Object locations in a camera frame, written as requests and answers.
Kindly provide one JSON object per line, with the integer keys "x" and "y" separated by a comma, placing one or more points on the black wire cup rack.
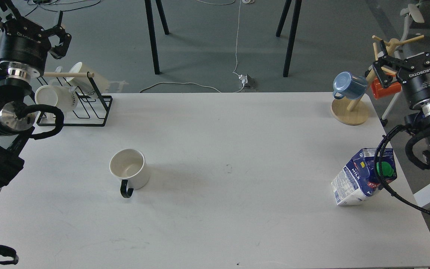
{"x": 90, "y": 112}

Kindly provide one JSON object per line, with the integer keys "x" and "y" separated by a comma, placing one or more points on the blue mug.
{"x": 347, "y": 85}

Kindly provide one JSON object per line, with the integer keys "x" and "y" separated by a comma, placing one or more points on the white mug black handle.
{"x": 131, "y": 167}

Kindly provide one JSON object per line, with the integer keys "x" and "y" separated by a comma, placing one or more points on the black table leg left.
{"x": 151, "y": 30}

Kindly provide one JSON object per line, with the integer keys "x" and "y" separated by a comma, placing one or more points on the white cup on rack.
{"x": 59, "y": 96}

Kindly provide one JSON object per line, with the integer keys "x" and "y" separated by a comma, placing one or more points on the orange mug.
{"x": 381, "y": 92}

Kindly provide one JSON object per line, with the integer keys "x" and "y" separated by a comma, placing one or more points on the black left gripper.
{"x": 23, "y": 40}

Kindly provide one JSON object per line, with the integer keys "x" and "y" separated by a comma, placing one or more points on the wooden mug tree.
{"x": 353, "y": 111}

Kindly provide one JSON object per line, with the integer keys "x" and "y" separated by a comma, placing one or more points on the wooden dowel rod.
{"x": 69, "y": 74}

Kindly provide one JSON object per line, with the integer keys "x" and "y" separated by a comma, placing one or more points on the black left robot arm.
{"x": 19, "y": 119}

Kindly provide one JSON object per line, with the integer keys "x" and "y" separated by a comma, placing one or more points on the white power plug adapter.
{"x": 247, "y": 83}

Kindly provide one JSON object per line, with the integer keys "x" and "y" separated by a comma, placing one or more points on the white cup tilted rear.
{"x": 84, "y": 83}

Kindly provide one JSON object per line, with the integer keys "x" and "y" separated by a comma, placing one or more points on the black table leg right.
{"x": 293, "y": 31}

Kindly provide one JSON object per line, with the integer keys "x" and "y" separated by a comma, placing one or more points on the blue white milk carton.
{"x": 357, "y": 182}

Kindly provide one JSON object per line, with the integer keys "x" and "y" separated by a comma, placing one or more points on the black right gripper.
{"x": 415, "y": 83}

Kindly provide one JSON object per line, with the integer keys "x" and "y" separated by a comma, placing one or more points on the black table leg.
{"x": 151, "y": 30}
{"x": 293, "y": 31}

